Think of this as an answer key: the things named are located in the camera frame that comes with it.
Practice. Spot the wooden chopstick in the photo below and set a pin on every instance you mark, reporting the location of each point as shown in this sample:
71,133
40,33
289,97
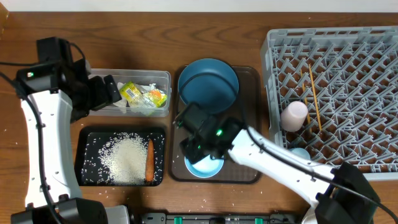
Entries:
315,98
305,101

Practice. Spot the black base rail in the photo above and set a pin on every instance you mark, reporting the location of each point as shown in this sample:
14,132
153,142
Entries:
198,218

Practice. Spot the clear plastic waste bin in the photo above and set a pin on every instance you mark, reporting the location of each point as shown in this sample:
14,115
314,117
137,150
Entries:
162,79

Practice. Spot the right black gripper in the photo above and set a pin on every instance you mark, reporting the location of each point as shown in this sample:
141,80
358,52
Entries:
189,151

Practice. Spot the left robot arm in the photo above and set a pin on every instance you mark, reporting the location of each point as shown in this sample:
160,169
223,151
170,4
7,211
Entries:
54,92

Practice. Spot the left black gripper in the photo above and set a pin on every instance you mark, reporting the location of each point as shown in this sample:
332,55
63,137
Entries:
104,98

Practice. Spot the grey dishwasher rack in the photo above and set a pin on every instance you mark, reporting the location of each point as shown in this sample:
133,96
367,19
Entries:
355,75

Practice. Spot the dark blue plate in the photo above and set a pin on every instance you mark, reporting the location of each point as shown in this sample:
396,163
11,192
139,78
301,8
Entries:
211,83

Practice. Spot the black plastic tray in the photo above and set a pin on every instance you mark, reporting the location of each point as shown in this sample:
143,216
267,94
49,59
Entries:
90,137

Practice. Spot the light blue bowl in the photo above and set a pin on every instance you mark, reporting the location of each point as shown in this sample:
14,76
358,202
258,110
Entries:
205,168

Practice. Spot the pink plastic cup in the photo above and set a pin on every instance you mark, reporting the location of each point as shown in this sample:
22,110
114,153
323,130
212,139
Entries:
293,116

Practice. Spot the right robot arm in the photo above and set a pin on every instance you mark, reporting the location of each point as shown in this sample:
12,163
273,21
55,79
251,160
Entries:
335,195

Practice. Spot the brown plastic serving tray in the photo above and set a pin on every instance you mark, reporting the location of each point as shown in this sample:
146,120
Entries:
231,173

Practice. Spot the green yellow snack wrapper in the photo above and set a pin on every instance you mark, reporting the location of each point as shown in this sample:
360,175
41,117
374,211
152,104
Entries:
143,103

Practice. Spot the light blue plastic cup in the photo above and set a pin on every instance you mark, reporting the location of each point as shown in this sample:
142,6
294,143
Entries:
300,152

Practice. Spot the orange carrot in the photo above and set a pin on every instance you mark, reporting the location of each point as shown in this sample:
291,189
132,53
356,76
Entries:
150,162

